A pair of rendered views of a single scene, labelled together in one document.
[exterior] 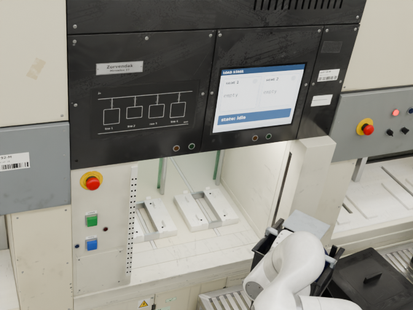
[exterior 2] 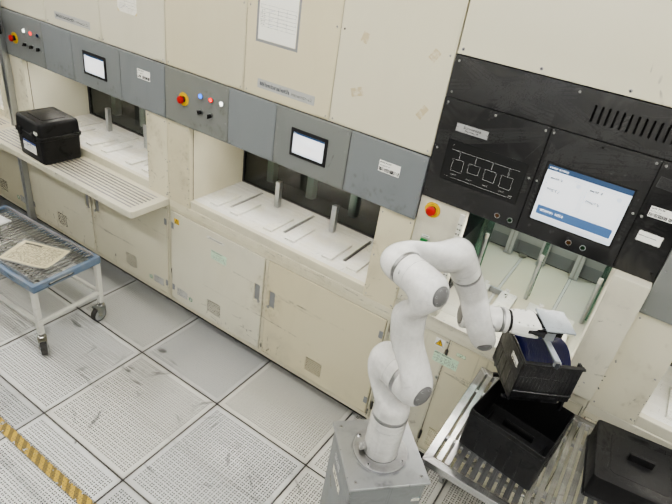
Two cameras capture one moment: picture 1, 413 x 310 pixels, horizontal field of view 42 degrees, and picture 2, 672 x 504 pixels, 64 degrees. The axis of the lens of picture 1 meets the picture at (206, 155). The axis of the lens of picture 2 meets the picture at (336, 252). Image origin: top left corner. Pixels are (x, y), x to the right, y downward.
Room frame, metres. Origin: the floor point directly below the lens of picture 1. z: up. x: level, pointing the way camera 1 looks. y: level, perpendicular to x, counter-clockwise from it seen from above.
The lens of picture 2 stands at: (-0.15, -1.14, 2.27)
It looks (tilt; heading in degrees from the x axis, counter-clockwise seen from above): 31 degrees down; 57
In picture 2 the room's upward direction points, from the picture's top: 9 degrees clockwise
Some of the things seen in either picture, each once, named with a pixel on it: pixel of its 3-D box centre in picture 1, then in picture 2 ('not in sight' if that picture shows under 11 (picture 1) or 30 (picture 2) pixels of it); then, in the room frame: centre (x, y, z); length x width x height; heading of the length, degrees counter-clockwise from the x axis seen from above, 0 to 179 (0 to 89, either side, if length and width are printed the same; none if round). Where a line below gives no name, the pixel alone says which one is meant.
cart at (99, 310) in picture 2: not in sight; (27, 272); (-0.26, 2.01, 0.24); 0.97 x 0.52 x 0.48; 120
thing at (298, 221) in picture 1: (295, 262); (538, 356); (1.28, -0.33, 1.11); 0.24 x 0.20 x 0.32; 61
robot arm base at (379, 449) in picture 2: not in sight; (384, 432); (0.76, -0.24, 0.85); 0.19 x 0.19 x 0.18
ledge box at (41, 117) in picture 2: not in sight; (48, 134); (-0.02, 2.45, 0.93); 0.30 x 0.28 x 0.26; 115
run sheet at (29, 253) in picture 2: not in sight; (34, 253); (-0.20, 1.84, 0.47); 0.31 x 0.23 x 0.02; 139
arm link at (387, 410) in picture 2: not in sight; (391, 380); (0.76, -0.21, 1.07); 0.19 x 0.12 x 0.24; 95
